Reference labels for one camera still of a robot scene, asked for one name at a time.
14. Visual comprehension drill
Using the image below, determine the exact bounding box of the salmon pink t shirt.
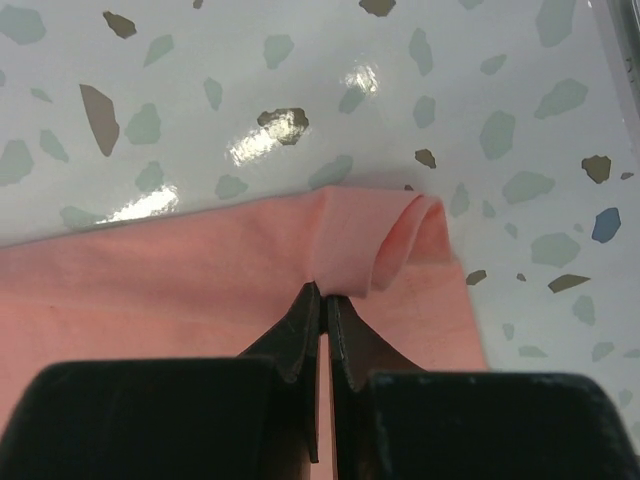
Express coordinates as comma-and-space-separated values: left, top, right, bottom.
1, 186, 486, 479

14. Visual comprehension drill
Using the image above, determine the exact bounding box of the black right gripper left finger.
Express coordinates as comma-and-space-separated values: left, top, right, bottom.
1, 283, 323, 479

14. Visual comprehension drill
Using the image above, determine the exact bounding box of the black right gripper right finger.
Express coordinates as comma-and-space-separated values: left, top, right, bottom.
325, 296, 639, 479

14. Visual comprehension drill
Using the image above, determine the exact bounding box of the aluminium frame rail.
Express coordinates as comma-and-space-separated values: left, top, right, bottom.
590, 1, 639, 132

